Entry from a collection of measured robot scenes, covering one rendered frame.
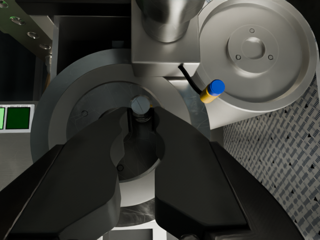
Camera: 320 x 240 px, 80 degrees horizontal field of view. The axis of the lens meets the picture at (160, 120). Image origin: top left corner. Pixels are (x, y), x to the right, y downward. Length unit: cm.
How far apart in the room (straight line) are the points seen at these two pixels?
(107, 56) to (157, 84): 5
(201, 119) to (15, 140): 50
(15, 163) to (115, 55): 46
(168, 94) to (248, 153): 21
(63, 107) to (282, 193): 25
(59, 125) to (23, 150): 41
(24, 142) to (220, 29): 50
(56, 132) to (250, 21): 20
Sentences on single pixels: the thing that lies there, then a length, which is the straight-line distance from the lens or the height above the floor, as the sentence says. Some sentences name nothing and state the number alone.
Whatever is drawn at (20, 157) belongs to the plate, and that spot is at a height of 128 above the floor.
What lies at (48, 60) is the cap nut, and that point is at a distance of 58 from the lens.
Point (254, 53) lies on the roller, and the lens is 21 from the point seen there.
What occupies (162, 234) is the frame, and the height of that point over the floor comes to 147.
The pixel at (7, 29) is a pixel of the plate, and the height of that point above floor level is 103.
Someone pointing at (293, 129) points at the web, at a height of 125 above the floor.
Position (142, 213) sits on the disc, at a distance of 17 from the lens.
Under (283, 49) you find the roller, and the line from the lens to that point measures 23.
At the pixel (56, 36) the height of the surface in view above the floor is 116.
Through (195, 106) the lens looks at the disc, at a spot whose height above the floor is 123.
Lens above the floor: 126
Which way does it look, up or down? 8 degrees down
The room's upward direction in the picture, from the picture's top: 179 degrees clockwise
